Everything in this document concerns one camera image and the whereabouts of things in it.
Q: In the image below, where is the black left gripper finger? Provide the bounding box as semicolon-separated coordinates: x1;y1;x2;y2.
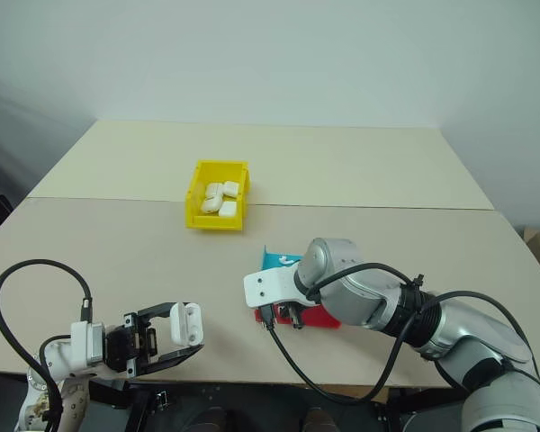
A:
139;343;205;375
137;301;182;326

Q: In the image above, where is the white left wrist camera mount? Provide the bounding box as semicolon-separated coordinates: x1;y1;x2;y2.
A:
69;319;106;369

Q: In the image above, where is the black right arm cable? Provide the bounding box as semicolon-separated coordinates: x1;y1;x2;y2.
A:
259;262;540;407

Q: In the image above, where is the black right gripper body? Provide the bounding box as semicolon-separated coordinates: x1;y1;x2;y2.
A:
276;301;307;320

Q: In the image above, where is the yellow plastic bin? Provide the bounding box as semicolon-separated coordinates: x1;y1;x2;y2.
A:
182;158;253;233

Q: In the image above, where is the blue plastic tray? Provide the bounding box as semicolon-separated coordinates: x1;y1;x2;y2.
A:
261;244;305;274

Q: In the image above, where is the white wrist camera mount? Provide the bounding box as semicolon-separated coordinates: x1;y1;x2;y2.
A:
69;319;106;369
243;265;326;312

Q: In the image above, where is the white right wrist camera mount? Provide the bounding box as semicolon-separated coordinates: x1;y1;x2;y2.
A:
243;265;326;312

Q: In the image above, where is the red plastic tray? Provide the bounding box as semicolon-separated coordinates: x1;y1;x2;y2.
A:
252;302;343;330

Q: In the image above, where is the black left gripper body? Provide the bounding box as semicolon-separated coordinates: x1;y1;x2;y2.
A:
103;311;159;375

